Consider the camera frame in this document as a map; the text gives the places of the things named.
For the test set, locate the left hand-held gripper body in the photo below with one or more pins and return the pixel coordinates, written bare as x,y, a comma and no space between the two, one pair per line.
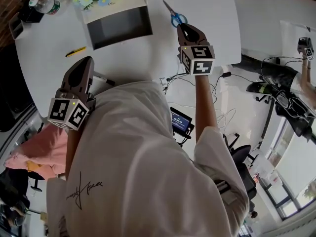
66,112

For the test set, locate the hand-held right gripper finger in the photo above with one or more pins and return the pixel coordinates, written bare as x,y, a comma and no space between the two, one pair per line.
197,37
183,37

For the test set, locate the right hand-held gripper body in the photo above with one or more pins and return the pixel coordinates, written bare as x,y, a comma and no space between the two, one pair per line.
200,60

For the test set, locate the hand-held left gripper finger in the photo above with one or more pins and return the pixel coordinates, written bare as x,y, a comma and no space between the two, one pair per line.
71,78
87,78

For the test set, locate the black and white marker pen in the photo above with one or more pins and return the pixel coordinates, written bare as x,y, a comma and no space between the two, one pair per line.
103,79

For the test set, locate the blue-handled scissors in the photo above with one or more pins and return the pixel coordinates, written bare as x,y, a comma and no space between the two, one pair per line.
175,17

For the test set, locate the yellow utility knife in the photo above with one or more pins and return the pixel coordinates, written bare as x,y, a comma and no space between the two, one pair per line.
76,51

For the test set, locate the white grey storage box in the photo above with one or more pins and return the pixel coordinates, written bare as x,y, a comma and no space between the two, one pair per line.
118,28

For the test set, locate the person's right forearm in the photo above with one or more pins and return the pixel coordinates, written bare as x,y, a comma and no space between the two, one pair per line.
205,102

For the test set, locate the black office chair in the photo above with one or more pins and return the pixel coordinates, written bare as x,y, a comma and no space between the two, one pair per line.
243,157

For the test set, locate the black power adapter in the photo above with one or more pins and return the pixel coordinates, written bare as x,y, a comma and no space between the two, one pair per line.
226,74

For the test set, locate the pink cloth bundle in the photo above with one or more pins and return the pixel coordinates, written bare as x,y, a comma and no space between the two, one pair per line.
42,147

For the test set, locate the black tablet with blue screen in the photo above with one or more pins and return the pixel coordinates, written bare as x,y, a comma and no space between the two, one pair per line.
180,120

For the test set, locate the yellow cushion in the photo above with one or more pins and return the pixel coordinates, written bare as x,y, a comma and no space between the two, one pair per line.
33,166

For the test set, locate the white upright panel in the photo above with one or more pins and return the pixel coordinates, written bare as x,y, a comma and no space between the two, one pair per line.
261,21

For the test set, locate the white divided pen holder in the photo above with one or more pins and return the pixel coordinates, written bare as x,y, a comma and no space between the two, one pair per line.
17,29

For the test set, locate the black square pen holder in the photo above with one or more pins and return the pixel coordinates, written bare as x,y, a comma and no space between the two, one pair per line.
30,16

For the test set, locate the clear plastic water bottle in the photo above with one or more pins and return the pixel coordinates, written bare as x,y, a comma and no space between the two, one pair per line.
47,6

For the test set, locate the person's white shirt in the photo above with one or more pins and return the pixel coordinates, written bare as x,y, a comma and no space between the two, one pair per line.
148,169

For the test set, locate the large window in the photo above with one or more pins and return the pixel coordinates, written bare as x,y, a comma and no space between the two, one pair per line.
296,162

